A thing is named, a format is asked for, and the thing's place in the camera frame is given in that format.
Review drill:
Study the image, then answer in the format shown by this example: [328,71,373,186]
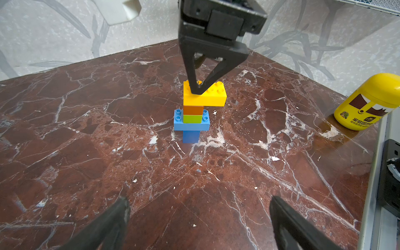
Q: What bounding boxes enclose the aluminium front rail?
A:
[357,108,400,250]

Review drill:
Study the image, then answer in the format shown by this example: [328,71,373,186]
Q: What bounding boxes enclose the orange small lego brick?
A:
[183,106,204,115]

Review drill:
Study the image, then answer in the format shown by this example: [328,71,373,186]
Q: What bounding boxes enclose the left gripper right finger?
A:
[269,196,340,250]

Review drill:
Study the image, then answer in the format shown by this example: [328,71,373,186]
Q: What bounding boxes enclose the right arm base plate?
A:
[378,139,400,218]

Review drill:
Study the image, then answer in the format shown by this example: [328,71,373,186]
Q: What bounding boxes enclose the light blue long lego brick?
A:
[174,109,210,131]

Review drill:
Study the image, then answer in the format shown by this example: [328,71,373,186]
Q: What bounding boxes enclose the green small lego brick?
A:
[183,115,203,124]

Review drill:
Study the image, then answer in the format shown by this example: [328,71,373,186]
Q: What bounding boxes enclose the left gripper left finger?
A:
[59,197,130,250]

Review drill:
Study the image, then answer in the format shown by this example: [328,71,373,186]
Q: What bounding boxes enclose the dark blue small lego brick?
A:
[182,131,201,144]

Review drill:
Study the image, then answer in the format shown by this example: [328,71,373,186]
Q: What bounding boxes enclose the yellow bottle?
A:
[334,73,400,131]

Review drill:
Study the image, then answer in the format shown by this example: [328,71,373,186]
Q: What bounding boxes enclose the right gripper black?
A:
[178,1,267,95]

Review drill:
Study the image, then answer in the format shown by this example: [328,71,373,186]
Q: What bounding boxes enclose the yellow long lego brick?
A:
[183,80,227,107]

